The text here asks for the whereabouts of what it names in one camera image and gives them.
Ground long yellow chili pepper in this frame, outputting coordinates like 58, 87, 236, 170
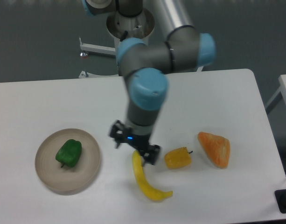
132, 150, 173, 202

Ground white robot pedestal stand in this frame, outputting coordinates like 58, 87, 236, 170
77, 9, 205, 79

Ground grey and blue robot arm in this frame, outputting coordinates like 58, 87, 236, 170
82, 0, 216, 165

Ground green bell pepper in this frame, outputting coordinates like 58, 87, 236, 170
55, 139, 82, 168

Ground black device at right edge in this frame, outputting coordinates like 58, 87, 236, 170
274, 189, 286, 214

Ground yellow bell pepper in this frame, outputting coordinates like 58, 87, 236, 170
164, 147, 193, 169

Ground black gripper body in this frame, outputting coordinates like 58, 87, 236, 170
118, 121, 153, 152

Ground beige round plate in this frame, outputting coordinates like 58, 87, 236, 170
35, 128, 101, 195

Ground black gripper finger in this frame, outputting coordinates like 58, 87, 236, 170
139, 145, 161, 166
109, 120, 125, 149

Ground orange bread wedge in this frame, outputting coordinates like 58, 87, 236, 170
197, 132, 230, 168

